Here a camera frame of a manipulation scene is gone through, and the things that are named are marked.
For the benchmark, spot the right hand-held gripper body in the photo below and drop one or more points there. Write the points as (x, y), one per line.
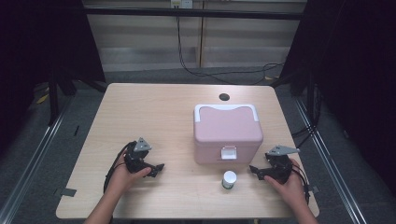
(280, 168)

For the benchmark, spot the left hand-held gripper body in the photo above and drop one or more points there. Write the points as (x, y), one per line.
(137, 158)

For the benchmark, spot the small white bottle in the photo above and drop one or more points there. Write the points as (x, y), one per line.
(229, 179)

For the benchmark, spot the pink storage box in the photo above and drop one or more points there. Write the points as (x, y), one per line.
(227, 130)

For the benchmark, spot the person's right hand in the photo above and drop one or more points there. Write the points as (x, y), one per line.
(292, 189)

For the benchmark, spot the person's left hand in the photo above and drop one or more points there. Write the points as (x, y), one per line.
(123, 180)

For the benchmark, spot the grey tape strip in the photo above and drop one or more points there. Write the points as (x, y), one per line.
(67, 192)
(314, 189)

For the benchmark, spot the small black floor tape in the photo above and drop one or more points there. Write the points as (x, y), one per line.
(76, 130)

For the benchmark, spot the black metal stand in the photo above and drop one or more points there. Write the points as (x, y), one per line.
(53, 102)
(309, 99)

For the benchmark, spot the black table grommet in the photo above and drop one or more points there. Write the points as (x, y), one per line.
(224, 96)

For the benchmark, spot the yellow floor tape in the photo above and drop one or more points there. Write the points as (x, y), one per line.
(42, 99)

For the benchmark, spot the black curtain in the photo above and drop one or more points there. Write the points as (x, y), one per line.
(358, 62)
(31, 46)

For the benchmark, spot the black horizontal bar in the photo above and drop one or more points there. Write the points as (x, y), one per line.
(186, 13)

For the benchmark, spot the metal floor rail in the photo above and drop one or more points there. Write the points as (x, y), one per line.
(333, 174)
(31, 168)

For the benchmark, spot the white wall socket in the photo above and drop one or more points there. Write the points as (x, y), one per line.
(182, 3)

